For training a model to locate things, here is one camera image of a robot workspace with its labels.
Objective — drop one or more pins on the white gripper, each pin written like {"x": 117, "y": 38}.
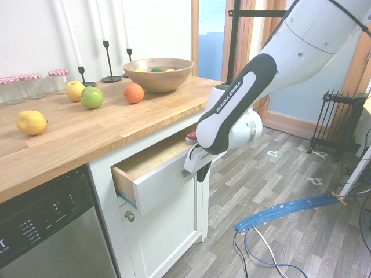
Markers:
{"x": 195, "y": 162}

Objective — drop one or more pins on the white wooden drawer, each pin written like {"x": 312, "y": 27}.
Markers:
{"x": 162, "y": 185}

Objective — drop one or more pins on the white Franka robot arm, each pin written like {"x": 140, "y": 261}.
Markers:
{"x": 304, "y": 49}

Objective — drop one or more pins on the white floor tape marker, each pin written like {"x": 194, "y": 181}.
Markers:
{"x": 321, "y": 154}
{"x": 272, "y": 153}
{"x": 316, "y": 181}

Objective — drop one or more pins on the white kitchen cabinet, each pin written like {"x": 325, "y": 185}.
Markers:
{"x": 162, "y": 237}

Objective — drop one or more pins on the round metal cabinet knob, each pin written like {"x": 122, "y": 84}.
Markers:
{"x": 130, "y": 216}

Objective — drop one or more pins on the wooden fruit bowl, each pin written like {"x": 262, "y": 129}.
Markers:
{"x": 159, "y": 81}

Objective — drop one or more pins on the orange fruit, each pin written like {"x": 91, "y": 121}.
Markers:
{"x": 134, "y": 93}

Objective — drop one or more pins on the yellow fruit in bowl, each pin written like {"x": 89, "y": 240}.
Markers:
{"x": 170, "y": 70}
{"x": 141, "y": 70}

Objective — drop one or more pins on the green lime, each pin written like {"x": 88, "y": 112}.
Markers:
{"x": 156, "y": 70}

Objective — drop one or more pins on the tall black candle holder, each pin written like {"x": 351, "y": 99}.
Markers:
{"x": 111, "y": 78}

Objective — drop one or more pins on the green apple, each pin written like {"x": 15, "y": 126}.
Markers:
{"x": 92, "y": 98}

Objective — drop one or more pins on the black oil radiator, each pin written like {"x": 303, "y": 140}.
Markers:
{"x": 339, "y": 121}

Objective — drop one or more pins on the white table leg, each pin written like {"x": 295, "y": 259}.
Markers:
{"x": 355, "y": 173}

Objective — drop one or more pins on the yellow apple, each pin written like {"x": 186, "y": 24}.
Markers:
{"x": 73, "y": 90}

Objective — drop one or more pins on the short black candle holder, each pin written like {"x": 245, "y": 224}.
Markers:
{"x": 82, "y": 72}

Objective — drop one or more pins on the stainless black dishwasher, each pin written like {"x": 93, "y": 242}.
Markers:
{"x": 58, "y": 240}

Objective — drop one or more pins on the white taper candle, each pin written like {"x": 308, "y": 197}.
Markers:
{"x": 102, "y": 23}
{"x": 72, "y": 34}
{"x": 125, "y": 26}

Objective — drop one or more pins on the glass jar red checked lid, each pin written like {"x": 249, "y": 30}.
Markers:
{"x": 10, "y": 91}
{"x": 58, "y": 82}
{"x": 32, "y": 87}

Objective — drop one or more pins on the yellow lemon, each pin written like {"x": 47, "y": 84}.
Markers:
{"x": 30, "y": 122}

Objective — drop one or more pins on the metal drawer slide rail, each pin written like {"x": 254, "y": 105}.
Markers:
{"x": 126, "y": 198}

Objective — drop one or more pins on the black clamp camera stand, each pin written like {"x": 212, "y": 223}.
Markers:
{"x": 233, "y": 43}

